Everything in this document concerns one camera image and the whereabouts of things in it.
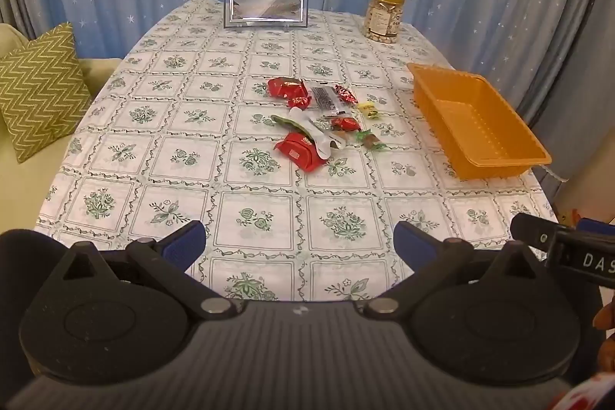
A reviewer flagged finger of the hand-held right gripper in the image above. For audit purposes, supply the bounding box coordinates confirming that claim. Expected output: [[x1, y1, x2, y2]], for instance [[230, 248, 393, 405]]
[[510, 213, 561, 254], [577, 218, 615, 236]]

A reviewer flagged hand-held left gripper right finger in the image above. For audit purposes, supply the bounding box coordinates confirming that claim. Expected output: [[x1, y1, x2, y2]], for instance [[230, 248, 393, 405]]
[[362, 220, 549, 320]]

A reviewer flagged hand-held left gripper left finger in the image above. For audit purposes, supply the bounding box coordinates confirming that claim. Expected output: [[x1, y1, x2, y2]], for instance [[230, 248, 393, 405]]
[[61, 220, 237, 320]]

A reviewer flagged green brown candy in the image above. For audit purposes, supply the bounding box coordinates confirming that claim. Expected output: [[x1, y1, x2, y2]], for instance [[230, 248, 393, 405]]
[[356, 128, 388, 152]]

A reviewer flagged orange plastic basket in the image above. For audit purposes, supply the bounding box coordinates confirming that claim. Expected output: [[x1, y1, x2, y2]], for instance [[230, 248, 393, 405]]
[[406, 63, 553, 181]]

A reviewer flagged large red snack packet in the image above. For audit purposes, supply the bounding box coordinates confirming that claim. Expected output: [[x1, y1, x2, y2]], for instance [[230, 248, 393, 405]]
[[267, 76, 309, 100], [274, 131, 328, 173]]

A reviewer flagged green white snack packet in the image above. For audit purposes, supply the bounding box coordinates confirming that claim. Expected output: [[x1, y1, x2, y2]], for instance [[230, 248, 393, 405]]
[[270, 109, 343, 161]]

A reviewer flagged black silver snack packet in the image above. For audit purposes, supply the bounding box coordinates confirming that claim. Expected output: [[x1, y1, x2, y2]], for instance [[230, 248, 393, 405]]
[[310, 85, 345, 113]]

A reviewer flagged person's right hand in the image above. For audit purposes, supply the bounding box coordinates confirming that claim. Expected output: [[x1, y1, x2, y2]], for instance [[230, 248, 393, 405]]
[[592, 299, 615, 375]]

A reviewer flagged red white cloth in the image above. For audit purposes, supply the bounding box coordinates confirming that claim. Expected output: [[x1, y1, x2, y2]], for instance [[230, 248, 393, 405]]
[[548, 370, 615, 410]]

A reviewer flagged grey curtain with lace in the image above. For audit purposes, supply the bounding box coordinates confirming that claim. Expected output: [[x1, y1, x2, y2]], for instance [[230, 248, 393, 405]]
[[516, 0, 615, 219]]

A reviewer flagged pale yellow sofa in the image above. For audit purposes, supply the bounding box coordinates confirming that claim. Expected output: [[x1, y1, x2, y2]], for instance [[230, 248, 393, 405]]
[[0, 23, 124, 240]]

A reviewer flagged green zigzag cushion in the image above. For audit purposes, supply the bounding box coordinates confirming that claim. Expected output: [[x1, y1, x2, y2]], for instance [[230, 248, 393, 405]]
[[0, 22, 95, 165]]

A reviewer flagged clear jar of nuts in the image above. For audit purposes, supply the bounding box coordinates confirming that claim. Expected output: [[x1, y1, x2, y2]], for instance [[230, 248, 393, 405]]
[[363, 0, 406, 44]]

